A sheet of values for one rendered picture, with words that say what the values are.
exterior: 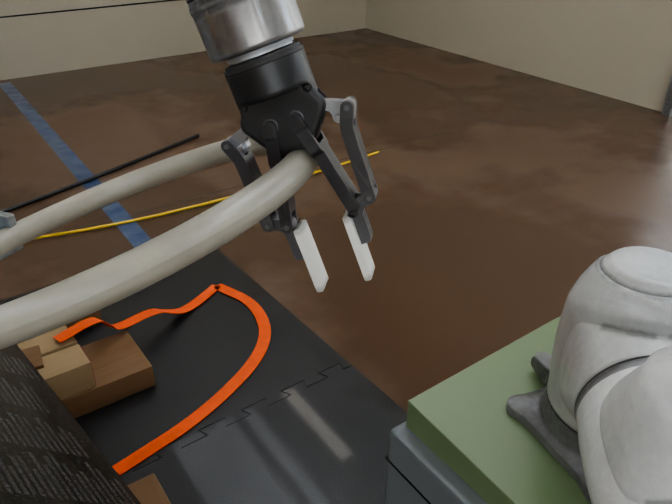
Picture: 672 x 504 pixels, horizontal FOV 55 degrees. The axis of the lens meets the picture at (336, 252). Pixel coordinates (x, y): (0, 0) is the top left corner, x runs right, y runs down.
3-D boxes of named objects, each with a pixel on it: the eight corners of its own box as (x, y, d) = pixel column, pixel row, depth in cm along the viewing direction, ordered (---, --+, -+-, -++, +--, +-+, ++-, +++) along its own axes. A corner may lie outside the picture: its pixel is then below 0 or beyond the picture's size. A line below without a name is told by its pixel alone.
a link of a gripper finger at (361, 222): (346, 192, 63) (375, 184, 62) (363, 238, 65) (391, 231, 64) (344, 197, 62) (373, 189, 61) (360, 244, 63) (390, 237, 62)
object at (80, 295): (-243, 392, 62) (-264, 366, 61) (109, 192, 100) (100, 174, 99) (98, 371, 36) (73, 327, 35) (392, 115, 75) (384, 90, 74)
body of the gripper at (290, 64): (312, 31, 60) (345, 125, 63) (231, 60, 63) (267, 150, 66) (294, 40, 53) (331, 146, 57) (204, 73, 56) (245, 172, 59)
